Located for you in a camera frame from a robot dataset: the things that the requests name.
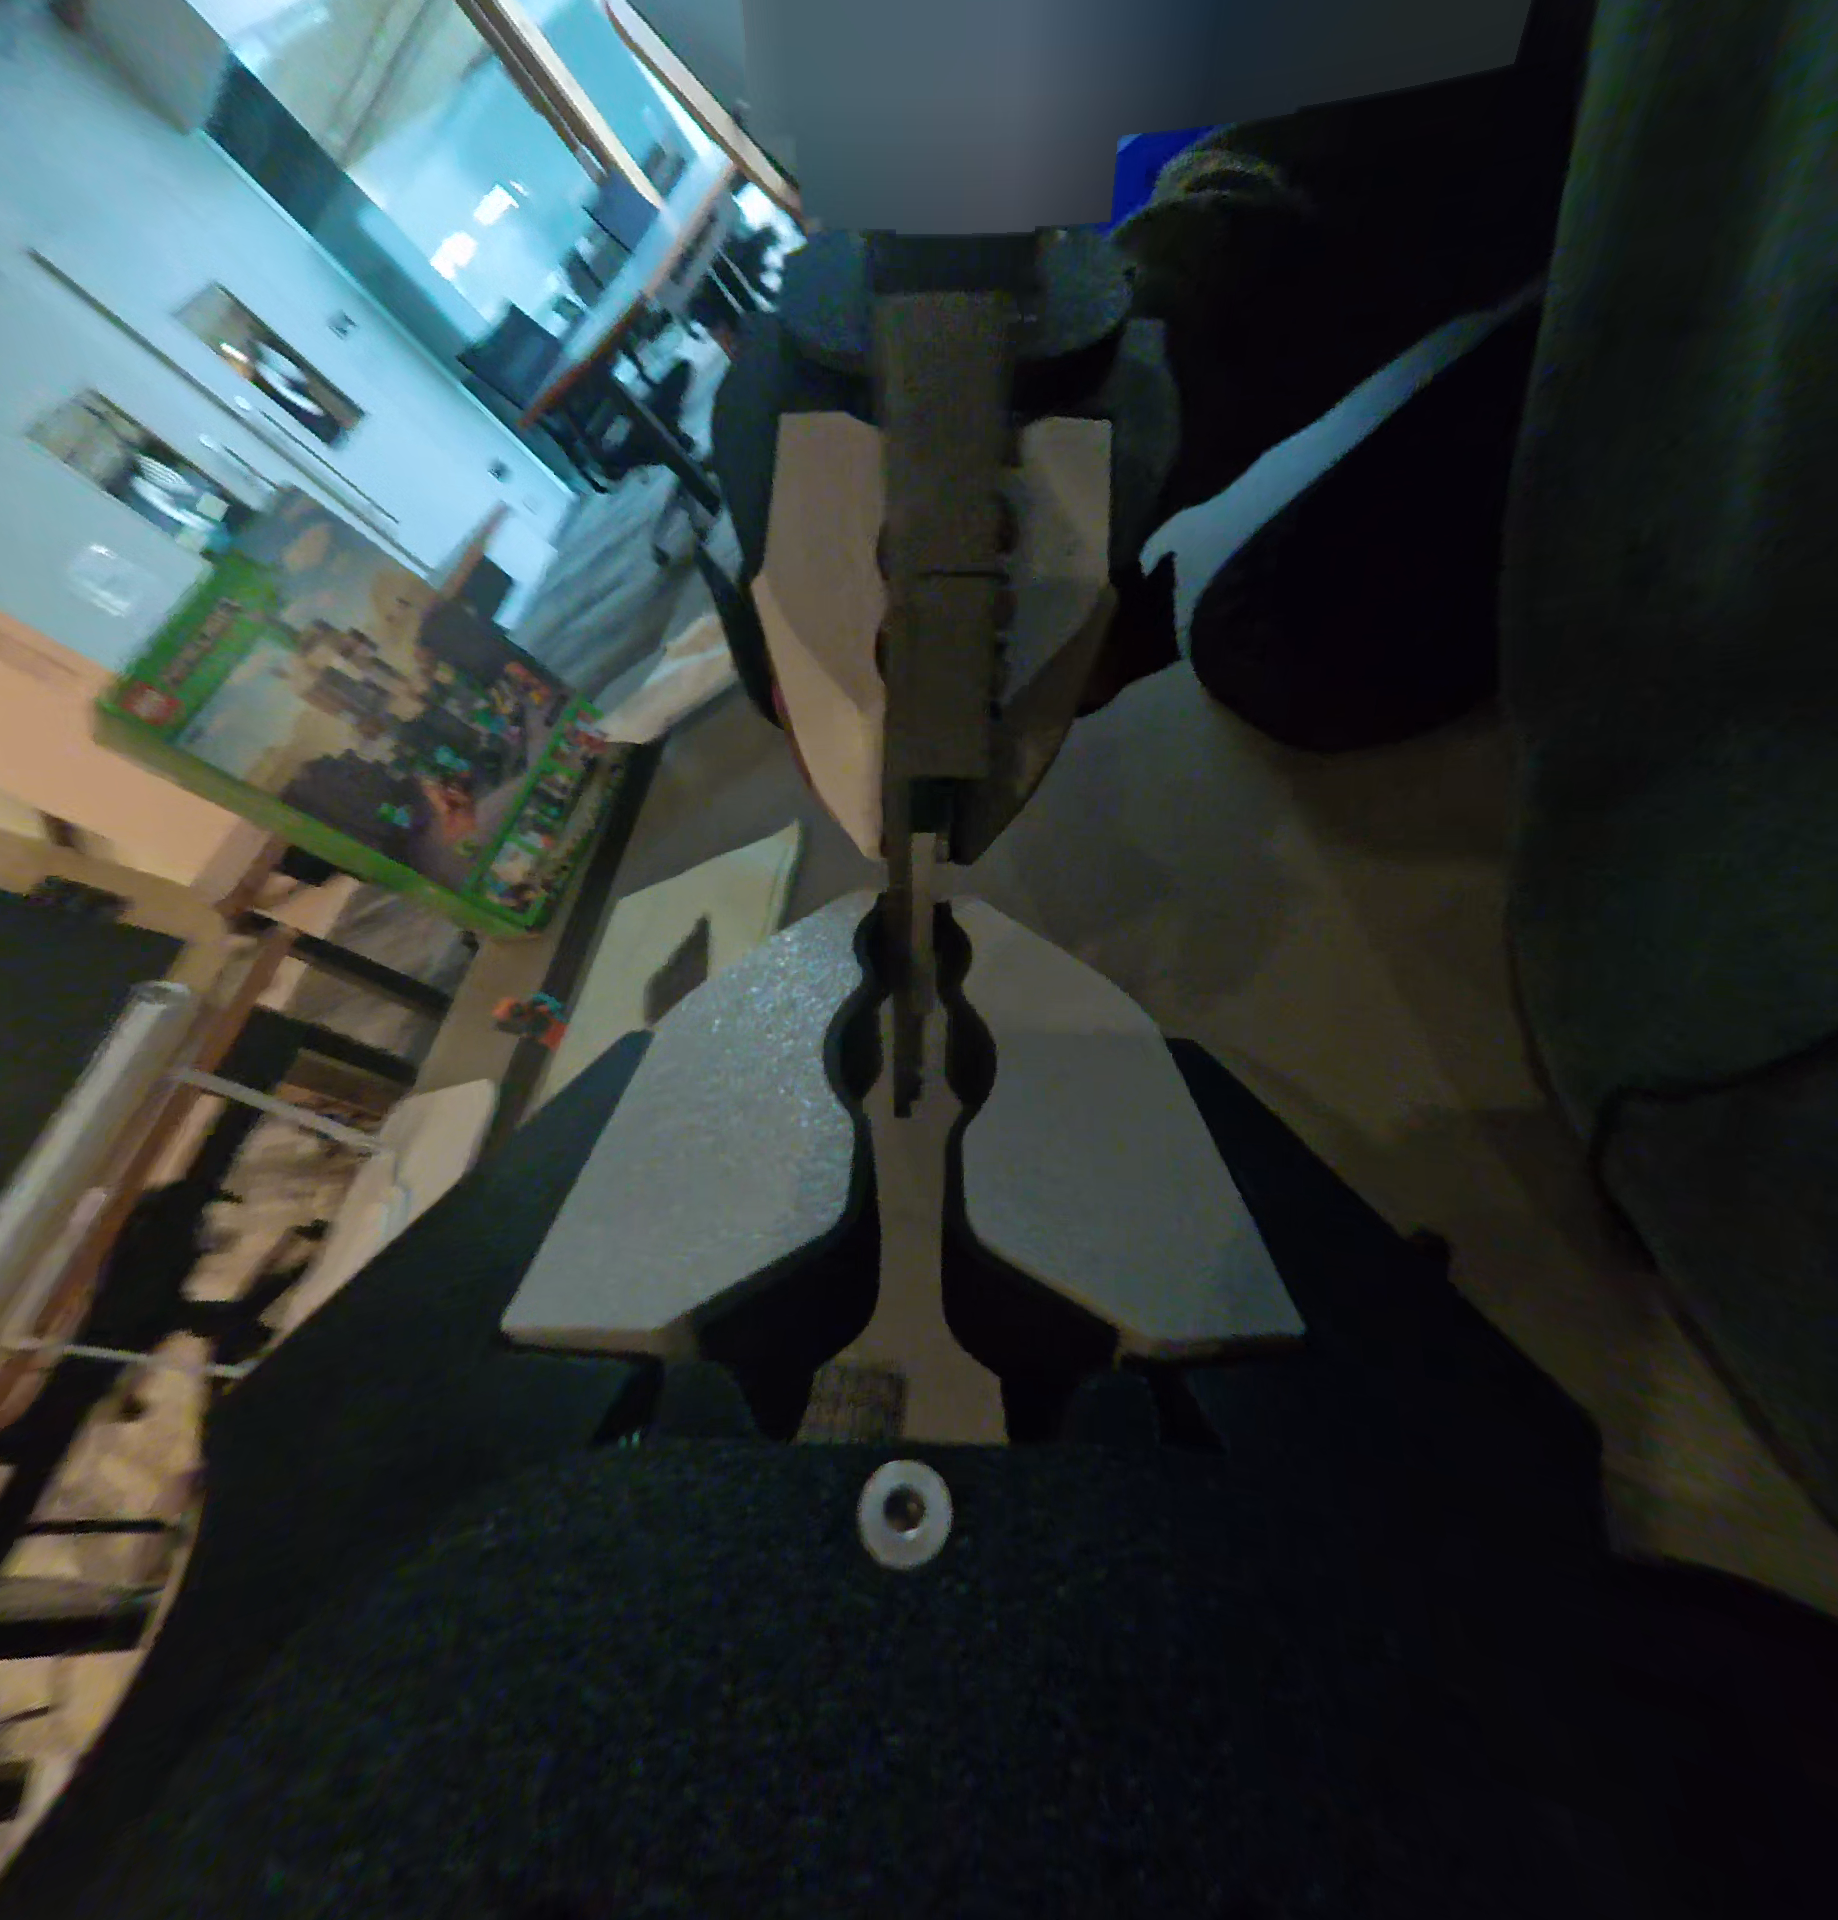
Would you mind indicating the blue plastic bin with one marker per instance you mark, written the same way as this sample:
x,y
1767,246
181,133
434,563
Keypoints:
x,y
1146,173

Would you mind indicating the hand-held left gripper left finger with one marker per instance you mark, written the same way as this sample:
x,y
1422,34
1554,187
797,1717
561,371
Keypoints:
x,y
707,1171

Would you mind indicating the grey toy brick plate assembly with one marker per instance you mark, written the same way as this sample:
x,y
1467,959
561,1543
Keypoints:
x,y
942,523

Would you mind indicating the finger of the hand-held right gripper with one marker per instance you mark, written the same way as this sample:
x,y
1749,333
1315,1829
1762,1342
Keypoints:
x,y
1059,510
819,600

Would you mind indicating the instruction booklet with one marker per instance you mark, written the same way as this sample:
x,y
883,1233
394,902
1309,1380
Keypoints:
x,y
707,931

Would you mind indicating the green toy set box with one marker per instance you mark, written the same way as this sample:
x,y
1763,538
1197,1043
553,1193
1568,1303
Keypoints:
x,y
351,722

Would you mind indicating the person's right forearm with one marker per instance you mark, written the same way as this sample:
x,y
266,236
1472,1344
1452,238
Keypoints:
x,y
1383,225

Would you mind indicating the orange toy minifigure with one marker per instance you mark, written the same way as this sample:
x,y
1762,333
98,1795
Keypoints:
x,y
530,1021

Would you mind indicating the wooden edged office table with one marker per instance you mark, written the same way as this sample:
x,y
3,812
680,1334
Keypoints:
x,y
536,54

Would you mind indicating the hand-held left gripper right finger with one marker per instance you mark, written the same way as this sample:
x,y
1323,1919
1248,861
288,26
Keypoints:
x,y
1113,1186

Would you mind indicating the dark green sweatshirt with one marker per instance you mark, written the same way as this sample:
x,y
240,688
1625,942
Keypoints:
x,y
1683,600

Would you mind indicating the black office chair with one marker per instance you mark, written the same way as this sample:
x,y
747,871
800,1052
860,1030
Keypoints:
x,y
666,417
186,1275

